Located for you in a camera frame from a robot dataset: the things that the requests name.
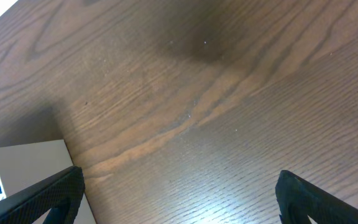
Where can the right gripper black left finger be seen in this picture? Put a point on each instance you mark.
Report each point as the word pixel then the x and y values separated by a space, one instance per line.
pixel 58 196

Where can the white cardboard box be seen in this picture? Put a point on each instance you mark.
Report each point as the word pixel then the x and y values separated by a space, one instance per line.
pixel 24 165

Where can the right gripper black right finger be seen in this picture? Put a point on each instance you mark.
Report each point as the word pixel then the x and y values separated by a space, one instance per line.
pixel 300 201

